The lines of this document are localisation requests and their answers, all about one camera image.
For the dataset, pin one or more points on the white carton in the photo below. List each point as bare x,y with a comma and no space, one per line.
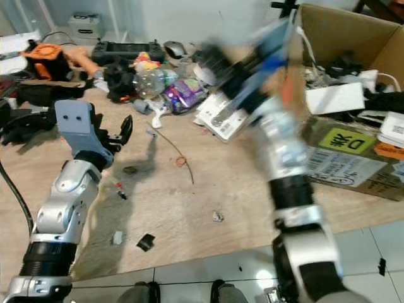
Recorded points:
336,98

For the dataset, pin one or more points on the grey plastic cylinder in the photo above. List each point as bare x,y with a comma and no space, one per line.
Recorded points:
142,106

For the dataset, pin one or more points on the orange and black device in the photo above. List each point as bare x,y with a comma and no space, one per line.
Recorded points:
43,58

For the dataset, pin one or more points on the white plastic piece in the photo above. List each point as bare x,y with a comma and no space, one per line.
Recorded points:
158,117

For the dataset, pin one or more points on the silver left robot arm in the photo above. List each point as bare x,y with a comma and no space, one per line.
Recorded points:
66,202

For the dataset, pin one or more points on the small white scrap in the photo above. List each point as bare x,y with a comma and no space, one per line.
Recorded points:
117,238

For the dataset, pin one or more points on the black metal stand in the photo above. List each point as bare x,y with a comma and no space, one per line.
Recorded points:
287,6

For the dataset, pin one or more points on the black robot foot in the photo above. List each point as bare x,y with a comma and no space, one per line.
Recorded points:
227,292
142,292

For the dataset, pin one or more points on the clear crushed plastic bottle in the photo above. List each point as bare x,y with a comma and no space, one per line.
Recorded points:
151,82

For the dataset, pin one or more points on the small black scrap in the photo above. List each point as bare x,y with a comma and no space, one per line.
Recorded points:
146,242

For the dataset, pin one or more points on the small crumpled paper scrap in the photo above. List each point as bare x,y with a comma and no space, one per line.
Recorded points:
218,216

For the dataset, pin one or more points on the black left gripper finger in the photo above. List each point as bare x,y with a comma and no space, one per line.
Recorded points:
125,131

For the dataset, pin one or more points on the red rubber band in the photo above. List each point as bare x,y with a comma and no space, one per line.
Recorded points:
182,161

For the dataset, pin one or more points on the black robot right foot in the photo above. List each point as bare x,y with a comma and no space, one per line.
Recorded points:
227,292

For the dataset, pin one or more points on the black robot left foot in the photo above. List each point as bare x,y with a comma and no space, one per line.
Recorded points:
142,292

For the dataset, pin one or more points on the purple snack bag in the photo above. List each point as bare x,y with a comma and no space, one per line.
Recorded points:
184,96

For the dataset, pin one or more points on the large brown cardboard box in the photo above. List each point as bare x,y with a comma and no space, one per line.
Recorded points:
347,154

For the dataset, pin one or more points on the black handheld controller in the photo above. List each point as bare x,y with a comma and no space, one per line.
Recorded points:
126,50

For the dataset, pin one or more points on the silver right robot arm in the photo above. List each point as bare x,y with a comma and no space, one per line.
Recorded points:
290,164

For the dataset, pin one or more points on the grey equipment case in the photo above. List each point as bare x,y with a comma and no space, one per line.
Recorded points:
84,26

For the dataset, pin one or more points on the white flat product box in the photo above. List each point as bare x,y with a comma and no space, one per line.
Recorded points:
221,117

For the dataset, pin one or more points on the black tool pile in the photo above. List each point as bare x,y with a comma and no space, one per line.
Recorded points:
31,104

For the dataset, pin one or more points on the grey computer mouse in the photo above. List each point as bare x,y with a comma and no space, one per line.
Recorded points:
174,49

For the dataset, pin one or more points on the small red and black pen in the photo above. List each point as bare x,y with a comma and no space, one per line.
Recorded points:
121,190

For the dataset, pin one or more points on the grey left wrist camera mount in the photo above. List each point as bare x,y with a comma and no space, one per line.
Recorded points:
76,123

